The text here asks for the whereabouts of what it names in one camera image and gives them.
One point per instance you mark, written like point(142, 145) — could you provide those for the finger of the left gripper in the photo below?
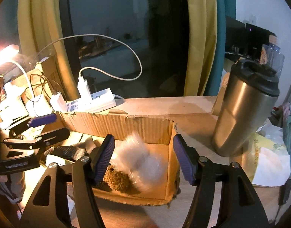
point(41, 141)
point(20, 125)

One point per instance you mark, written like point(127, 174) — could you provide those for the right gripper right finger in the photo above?
point(240, 205)

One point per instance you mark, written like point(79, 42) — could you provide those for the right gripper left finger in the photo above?
point(48, 204)

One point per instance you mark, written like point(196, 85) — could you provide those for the white fluffy soft pad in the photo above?
point(144, 168)

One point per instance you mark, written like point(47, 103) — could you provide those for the person's left hand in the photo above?
point(3, 178)

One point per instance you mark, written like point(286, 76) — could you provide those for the grey patterned sock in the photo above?
point(73, 152)

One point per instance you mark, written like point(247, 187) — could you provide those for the brown scrubby sponge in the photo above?
point(115, 180)

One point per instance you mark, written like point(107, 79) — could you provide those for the yellow tissue pack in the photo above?
point(266, 163)

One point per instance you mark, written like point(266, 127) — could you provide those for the black car key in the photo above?
point(284, 192)

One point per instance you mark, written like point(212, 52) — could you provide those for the white power strip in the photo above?
point(101, 100)

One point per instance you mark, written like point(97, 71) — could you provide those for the white LED desk lamp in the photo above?
point(7, 55)

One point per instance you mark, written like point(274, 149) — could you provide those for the brown cardboard box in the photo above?
point(156, 120)

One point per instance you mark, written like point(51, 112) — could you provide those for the stainless steel travel mug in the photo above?
point(250, 95)

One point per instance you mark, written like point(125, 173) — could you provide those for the yellow curtain left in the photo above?
point(39, 27)

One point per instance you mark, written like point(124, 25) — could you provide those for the yellow curtain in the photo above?
point(202, 45)
point(39, 27)

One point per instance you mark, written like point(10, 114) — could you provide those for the clear water bottle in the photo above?
point(271, 55)

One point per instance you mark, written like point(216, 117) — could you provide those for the black monitor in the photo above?
point(245, 39)

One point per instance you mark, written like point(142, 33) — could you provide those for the yellow curtain right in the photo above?
point(202, 45)

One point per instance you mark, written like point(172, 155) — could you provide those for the white charger with cable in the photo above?
point(82, 85)

